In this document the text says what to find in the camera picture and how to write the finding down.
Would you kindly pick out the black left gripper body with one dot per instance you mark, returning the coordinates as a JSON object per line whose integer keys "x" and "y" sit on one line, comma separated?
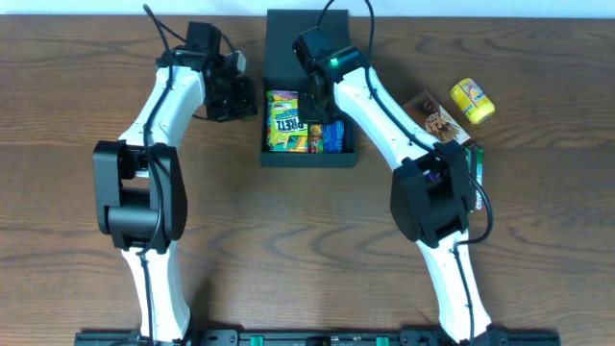
{"x": 233, "y": 109}

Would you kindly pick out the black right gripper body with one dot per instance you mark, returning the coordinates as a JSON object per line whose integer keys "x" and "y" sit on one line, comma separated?
{"x": 313, "y": 111}

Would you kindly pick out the blue cookie roll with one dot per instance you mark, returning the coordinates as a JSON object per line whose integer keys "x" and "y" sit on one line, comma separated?
{"x": 333, "y": 137}

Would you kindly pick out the green pretzel snack box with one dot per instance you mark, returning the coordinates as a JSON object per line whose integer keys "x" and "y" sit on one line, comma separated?
{"x": 286, "y": 122}

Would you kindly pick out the green gummy worms bag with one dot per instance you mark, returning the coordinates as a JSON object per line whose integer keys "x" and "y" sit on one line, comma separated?
{"x": 314, "y": 139}

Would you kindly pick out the black box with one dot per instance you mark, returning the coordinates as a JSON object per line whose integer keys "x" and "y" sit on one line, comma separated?
{"x": 282, "y": 71}

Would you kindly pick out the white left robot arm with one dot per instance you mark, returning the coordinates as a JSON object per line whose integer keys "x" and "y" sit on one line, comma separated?
{"x": 141, "y": 200}

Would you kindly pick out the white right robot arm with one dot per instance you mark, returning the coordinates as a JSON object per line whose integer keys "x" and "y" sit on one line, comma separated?
{"x": 432, "y": 190}

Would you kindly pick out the brown chocolate sticks box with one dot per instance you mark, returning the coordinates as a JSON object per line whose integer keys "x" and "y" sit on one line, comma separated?
{"x": 434, "y": 119}

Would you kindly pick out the dark blue chocolate bar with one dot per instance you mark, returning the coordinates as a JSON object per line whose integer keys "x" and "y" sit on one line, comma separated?
{"x": 431, "y": 177}

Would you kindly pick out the green black candy bar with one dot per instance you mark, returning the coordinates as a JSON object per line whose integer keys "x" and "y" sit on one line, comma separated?
{"x": 475, "y": 157}

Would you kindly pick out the black mounting rail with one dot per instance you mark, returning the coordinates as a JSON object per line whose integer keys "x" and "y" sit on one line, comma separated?
{"x": 492, "y": 337}

